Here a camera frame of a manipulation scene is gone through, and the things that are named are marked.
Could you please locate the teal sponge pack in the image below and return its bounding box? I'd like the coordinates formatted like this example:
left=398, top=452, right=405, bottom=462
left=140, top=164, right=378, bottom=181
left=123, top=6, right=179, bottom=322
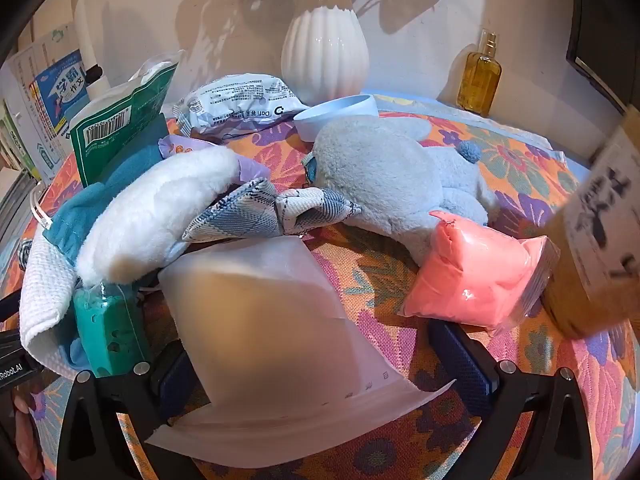
left=72, top=280, right=153, bottom=378

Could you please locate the green cotton swab packet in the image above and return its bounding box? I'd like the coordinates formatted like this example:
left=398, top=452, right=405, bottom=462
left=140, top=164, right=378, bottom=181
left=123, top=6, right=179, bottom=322
left=69, top=50, right=187, bottom=188

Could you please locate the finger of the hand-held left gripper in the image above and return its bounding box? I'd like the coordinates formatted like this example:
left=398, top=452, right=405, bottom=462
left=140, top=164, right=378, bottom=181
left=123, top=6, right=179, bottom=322
left=0, top=291, right=25, bottom=322

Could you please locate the light blue bowl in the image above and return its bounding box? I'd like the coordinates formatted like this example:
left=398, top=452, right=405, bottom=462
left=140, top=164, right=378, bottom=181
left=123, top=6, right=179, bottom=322
left=293, top=94, right=379, bottom=142

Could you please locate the bamboo pen holder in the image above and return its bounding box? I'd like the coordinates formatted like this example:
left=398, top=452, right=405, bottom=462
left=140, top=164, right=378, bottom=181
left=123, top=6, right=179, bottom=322
left=542, top=115, right=640, bottom=338

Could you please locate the white ribbed vase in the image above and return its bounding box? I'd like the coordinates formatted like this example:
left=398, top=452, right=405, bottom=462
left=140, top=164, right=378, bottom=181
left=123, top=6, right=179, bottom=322
left=281, top=0, right=371, bottom=109

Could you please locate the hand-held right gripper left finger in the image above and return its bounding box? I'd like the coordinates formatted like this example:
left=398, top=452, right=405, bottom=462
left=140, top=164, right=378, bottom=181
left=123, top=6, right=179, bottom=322
left=56, top=342, right=207, bottom=480

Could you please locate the plaid bow hair clip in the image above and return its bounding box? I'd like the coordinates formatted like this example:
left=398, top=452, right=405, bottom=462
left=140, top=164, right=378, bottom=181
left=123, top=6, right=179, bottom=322
left=182, top=177, right=363, bottom=243

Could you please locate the white printed packet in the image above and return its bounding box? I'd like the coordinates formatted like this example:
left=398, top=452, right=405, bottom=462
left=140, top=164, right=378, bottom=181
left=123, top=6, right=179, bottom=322
left=172, top=74, right=311, bottom=137

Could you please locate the pink sponge pack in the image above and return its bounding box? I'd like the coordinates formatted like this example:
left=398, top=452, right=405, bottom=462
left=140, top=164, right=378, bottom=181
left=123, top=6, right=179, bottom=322
left=397, top=210, right=558, bottom=337

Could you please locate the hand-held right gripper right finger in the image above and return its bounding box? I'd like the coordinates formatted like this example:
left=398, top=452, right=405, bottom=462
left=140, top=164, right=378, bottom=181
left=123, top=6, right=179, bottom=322
left=427, top=317, right=594, bottom=480

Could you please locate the blue illustrated workbook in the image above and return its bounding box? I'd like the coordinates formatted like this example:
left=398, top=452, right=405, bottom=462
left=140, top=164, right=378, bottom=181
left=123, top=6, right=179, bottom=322
left=15, top=30, right=93, bottom=181

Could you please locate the grey cloth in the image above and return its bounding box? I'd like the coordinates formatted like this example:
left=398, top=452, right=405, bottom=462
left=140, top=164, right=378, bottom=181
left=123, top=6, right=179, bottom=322
left=42, top=147, right=246, bottom=286

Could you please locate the grey plush toy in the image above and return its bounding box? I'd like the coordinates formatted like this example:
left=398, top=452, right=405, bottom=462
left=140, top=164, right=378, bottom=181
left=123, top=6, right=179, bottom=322
left=302, top=114, right=501, bottom=266

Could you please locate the white translucent plastic bag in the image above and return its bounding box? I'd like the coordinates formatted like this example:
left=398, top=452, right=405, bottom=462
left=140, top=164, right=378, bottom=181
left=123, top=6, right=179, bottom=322
left=145, top=236, right=456, bottom=461

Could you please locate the floral tablecloth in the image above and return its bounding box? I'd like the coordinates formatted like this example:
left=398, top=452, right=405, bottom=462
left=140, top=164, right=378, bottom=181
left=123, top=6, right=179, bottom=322
left=0, top=95, right=640, bottom=480

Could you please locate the row of books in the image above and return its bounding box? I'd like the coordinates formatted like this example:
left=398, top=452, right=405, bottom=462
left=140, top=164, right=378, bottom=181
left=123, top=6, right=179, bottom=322
left=0, top=25, right=76, bottom=241

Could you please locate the person's left hand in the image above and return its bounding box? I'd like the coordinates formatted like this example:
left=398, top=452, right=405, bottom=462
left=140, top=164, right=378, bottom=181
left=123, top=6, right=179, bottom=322
left=10, top=392, right=47, bottom=479

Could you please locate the white waffle cloth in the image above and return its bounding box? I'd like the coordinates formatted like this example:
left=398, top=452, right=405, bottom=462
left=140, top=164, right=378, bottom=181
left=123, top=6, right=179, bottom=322
left=20, top=230, right=96, bottom=381

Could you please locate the yellow perfume bottle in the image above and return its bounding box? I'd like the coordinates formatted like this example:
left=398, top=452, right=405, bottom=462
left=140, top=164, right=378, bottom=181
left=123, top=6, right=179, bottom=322
left=457, top=29, right=502, bottom=117

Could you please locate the white lamp stand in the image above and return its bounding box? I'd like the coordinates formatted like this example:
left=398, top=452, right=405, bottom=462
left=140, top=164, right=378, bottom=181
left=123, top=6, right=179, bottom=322
left=75, top=5, right=108, bottom=96

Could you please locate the black monitor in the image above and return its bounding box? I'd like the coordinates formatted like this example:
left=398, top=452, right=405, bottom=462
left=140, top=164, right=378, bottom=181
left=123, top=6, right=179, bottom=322
left=567, top=0, right=640, bottom=116

